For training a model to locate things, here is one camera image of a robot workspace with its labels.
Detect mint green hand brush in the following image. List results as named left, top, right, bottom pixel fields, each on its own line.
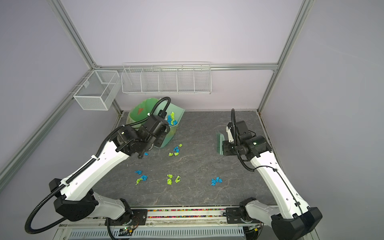
left=216, top=132, right=225, bottom=156

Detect mint green dustpan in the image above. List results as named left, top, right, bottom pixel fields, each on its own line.
left=154, top=102, right=185, bottom=127

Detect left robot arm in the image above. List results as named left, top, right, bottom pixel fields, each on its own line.
left=25, top=97, right=171, bottom=235

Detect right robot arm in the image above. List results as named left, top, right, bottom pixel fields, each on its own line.
left=218, top=110, right=323, bottom=240

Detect blue green scraps centre right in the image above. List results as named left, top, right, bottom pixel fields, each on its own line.
left=167, top=112, right=178, bottom=126

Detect blue green scraps near bin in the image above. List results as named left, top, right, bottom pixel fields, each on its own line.
left=168, top=144, right=183, bottom=157

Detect blue green scraps front left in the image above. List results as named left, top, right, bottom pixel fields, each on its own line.
left=135, top=170, right=148, bottom=185

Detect green scraps front centre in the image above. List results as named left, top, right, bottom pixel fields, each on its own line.
left=167, top=175, right=181, bottom=185

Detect blue scraps front right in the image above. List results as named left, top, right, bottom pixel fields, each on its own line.
left=211, top=177, right=223, bottom=186

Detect yellow-green plastic bin liner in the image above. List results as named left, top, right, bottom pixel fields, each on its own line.
left=127, top=98, right=159, bottom=124

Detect green trash bin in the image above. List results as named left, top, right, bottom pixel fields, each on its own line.
left=128, top=97, right=178, bottom=149

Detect small white mesh basket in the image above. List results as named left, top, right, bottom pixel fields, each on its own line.
left=74, top=70, right=122, bottom=111

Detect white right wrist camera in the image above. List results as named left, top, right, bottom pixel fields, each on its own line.
left=226, top=126, right=234, bottom=143

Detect long white wire basket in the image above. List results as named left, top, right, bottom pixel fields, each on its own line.
left=121, top=62, right=212, bottom=94

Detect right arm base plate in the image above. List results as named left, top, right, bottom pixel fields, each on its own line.
left=223, top=207, right=263, bottom=224

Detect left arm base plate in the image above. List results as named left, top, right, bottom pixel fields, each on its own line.
left=105, top=209, right=148, bottom=227

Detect aluminium front rail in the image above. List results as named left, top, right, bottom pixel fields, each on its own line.
left=59, top=205, right=313, bottom=229

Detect white vented cable duct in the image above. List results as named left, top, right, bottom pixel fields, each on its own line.
left=68, top=227, right=245, bottom=240

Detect aluminium frame profiles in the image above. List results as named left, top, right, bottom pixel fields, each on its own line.
left=1, top=1, right=315, bottom=191

